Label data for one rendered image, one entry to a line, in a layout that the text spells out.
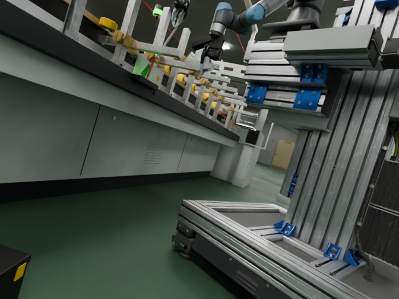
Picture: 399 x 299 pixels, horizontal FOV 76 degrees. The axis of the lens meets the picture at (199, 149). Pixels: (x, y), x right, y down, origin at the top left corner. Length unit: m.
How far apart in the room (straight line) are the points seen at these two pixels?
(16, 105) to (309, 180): 1.20
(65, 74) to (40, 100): 0.25
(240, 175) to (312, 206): 2.68
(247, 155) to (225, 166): 0.41
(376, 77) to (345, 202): 0.49
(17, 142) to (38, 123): 0.11
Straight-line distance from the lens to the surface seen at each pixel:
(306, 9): 1.22
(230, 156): 3.93
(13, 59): 0.96
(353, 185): 1.11
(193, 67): 1.37
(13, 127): 1.24
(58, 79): 1.05
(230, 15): 1.43
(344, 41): 0.93
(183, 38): 1.71
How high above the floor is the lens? 0.50
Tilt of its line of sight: 2 degrees down
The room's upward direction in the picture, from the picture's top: 17 degrees clockwise
